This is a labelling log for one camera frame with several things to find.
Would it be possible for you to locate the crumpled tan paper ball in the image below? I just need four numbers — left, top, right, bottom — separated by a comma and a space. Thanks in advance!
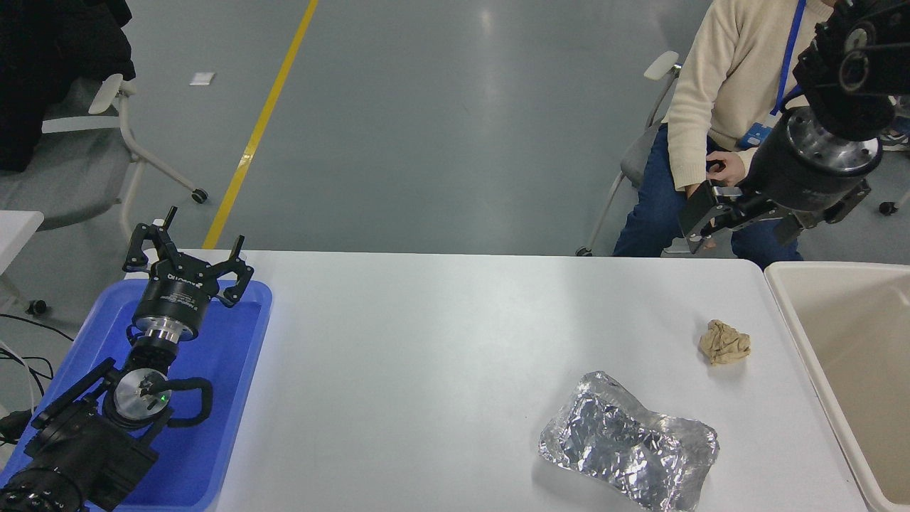
698, 319, 752, 366

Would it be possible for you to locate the person's right hand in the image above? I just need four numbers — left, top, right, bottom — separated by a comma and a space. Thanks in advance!
685, 151, 748, 200

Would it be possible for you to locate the blue plastic tray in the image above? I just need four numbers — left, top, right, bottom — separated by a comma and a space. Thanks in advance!
0, 279, 274, 512

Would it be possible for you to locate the silver foil plate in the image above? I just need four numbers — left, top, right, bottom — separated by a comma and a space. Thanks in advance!
538, 370, 720, 512

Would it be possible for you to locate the person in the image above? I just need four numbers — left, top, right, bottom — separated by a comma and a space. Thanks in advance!
613, 0, 843, 270

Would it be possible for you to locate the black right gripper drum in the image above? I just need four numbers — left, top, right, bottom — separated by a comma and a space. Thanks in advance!
739, 119, 874, 215

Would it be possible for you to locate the blue lanyard with badge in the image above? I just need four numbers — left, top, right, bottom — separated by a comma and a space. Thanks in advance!
738, 0, 809, 151

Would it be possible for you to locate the grey white office chair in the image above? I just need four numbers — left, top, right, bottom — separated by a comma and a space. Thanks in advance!
0, 73, 210, 318

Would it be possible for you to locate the large pale bin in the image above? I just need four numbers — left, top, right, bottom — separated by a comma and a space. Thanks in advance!
764, 261, 910, 512

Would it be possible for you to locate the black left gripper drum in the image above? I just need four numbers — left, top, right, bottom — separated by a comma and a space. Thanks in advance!
132, 264, 218, 332

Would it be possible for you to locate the black jacket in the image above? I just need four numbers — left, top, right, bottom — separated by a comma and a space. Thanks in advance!
0, 0, 137, 174

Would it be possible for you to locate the thin black floor cable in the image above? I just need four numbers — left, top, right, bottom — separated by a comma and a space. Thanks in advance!
0, 313, 75, 343

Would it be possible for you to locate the small white side table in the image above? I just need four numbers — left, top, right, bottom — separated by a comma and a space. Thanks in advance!
0, 210, 46, 278

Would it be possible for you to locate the person's grey chair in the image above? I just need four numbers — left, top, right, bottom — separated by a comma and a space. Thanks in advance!
575, 50, 694, 258

